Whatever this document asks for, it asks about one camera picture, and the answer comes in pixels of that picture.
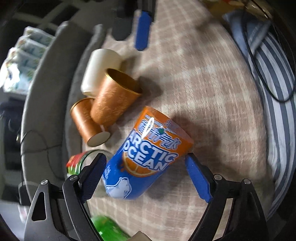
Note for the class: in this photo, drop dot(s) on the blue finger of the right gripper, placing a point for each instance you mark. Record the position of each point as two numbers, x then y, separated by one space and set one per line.
122 25
147 12

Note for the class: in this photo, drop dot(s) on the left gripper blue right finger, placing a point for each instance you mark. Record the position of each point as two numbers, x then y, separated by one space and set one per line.
246 220

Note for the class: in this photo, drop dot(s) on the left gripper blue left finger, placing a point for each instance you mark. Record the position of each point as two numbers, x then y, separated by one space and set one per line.
45 221

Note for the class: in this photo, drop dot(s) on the blue orange Arctic Ocean cup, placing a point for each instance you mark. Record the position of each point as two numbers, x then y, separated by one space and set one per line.
154 143

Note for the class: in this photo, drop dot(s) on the white paper cup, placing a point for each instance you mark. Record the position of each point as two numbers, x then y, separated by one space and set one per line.
99 61

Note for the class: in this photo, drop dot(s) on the front copper paper cup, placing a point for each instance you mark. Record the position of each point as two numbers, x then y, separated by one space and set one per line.
117 92

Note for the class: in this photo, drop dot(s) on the copper paper cup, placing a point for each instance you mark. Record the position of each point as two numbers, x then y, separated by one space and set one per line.
92 133
117 92

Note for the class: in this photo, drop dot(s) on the rear copper paper cup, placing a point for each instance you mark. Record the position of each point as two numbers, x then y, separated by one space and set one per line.
92 133

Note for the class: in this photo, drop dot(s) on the green plastic bottle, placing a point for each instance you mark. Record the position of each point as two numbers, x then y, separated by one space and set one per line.
109 229

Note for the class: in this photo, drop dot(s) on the clear jar red green label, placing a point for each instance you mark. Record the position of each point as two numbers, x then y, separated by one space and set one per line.
77 162

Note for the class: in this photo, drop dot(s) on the grey sofa back cushion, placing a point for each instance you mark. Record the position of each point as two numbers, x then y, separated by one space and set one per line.
45 107

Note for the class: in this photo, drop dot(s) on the plaid beige bed cover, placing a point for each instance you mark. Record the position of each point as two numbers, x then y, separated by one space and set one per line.
193 73

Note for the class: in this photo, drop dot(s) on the grey rolled blanket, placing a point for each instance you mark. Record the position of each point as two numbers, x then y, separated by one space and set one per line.
72 142

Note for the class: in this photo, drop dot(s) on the white refill pouch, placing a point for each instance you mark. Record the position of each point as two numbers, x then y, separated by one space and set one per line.
19 61
38 35
16 79
30 46

